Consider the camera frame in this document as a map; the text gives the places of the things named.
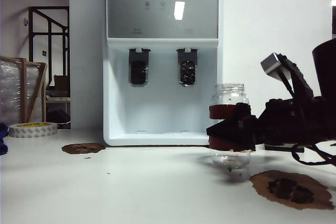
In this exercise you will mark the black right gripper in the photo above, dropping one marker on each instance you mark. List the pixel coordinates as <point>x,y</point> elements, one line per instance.
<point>286,121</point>

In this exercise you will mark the glass bottle with red belts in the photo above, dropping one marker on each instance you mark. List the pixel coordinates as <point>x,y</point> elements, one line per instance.
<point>228,95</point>

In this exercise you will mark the white water dispenser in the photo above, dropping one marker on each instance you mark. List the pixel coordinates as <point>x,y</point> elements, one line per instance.
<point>162,108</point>

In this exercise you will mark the brown cardboard box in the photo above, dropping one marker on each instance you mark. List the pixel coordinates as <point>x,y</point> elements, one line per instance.
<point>62,82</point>

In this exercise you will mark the grey background shelf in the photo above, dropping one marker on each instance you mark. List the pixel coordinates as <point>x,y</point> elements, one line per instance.
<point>57,100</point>

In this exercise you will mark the white double-sided tape roll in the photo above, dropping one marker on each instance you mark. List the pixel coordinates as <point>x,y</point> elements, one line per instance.
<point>32,130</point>

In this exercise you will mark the blue cloth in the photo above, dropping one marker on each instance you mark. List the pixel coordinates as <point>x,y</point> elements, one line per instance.
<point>3,142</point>

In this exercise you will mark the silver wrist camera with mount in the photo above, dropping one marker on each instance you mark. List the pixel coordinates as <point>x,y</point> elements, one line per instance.
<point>273,65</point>

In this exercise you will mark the black metal stair frame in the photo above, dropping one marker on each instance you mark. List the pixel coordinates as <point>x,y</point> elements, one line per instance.
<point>50,33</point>

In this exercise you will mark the wooden frame with plastic wrap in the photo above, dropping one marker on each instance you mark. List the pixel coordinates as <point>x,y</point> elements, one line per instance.
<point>25,90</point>

